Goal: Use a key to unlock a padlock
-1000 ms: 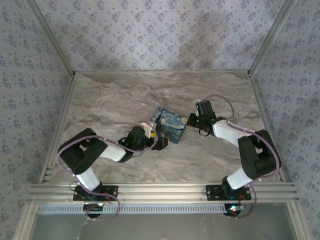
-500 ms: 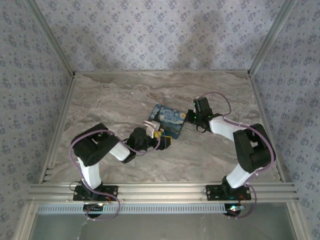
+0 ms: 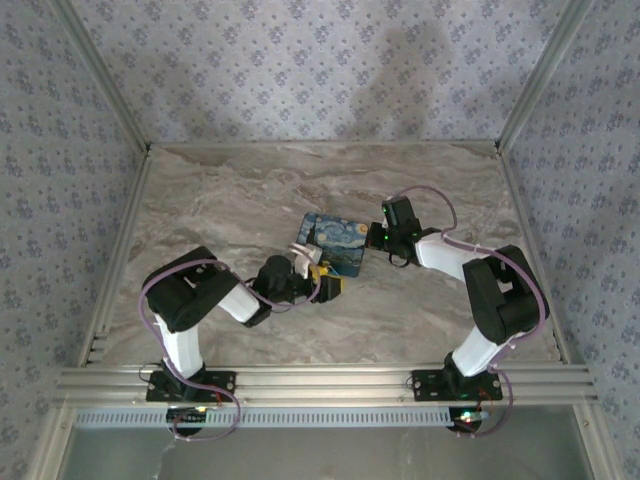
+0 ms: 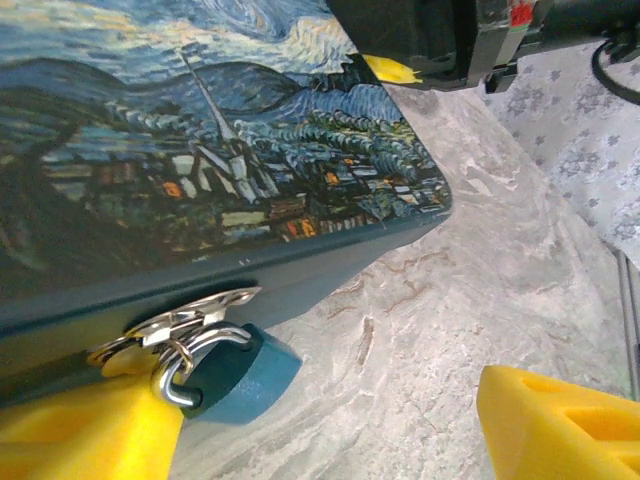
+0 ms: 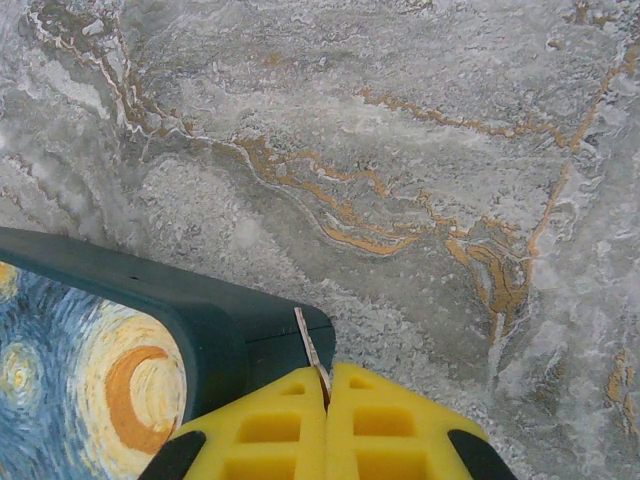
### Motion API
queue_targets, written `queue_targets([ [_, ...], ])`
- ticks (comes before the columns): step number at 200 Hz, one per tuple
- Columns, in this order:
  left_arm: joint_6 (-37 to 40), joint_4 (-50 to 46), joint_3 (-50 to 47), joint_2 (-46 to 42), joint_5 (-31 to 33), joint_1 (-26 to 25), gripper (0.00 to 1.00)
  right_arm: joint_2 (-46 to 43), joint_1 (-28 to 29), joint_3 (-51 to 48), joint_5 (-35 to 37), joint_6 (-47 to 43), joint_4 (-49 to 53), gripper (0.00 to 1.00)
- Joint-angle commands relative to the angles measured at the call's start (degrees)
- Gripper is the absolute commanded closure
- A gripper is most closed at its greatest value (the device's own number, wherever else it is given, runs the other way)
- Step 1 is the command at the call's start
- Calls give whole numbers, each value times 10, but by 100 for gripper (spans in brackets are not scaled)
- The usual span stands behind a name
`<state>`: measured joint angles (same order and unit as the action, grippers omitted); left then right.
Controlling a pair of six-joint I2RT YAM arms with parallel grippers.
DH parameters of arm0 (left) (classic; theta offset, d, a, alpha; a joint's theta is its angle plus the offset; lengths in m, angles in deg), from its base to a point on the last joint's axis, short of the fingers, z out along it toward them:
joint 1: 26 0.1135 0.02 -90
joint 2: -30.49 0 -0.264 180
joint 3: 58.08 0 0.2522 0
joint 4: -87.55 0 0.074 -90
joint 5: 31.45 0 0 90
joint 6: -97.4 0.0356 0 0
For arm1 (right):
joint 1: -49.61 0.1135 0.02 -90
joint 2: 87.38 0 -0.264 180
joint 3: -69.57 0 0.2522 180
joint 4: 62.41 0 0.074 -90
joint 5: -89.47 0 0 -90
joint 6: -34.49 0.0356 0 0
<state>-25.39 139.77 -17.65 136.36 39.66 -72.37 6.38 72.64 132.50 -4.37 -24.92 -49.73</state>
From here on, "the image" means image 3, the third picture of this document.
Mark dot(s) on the starry night print tin box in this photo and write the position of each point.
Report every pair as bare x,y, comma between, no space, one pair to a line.
335,240

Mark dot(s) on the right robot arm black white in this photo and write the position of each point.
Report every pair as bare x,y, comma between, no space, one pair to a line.
480,350

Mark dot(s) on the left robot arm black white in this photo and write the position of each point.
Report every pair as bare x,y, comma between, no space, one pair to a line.
185,350

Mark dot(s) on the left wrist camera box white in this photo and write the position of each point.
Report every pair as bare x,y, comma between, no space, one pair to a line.
305,257

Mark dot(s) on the long aluminium base rail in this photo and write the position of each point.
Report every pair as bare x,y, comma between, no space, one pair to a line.
320,385

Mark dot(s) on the aluminium table edge rail short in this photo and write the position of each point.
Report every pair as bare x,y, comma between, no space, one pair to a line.
325,144

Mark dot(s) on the aluminium table edge rail long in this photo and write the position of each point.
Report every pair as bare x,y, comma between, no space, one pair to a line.
122,240
525,225

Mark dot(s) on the aluminium frame post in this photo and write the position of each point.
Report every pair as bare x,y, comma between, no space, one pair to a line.
540,75
106,75

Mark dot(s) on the aluminium frame leg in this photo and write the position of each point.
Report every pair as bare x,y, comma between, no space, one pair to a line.
52,440
595,440

